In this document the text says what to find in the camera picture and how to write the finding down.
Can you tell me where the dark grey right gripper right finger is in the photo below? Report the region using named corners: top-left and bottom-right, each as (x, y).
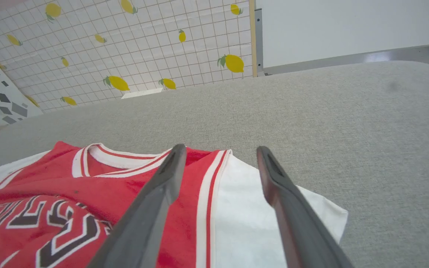
top-left (256, 146), bottom-right (354, 268)

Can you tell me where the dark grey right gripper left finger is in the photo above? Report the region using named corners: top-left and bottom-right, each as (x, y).
top-left (87, 144), bottom-right (188, 268)

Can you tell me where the red and white basketball jersey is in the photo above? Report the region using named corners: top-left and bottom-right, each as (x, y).
top-left (0, 141), bottom-right (349, 268)

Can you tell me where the grey fabric sofa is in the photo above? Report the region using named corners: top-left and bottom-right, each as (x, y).
top-left (0, 61), bottom-right (429, 268)

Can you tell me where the small white flat strip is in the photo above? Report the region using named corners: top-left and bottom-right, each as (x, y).
top-left (121, 88), bottom-right (164, 100)

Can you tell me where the lemon print tiled backdrop panel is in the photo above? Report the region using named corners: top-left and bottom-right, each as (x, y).
top-left (0, 0), bottom-right (254, 114)

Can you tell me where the grey metal upright profile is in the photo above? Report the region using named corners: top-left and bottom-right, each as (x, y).
top-left (255, 8), bottom-right (264, 77)

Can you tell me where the light wooden trim strip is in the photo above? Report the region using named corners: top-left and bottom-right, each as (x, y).
top-left (249, 0), bottom-right (258, 78)

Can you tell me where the plain white board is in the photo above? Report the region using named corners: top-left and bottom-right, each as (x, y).
top-left (255, 0), bottom-right (429, 69)

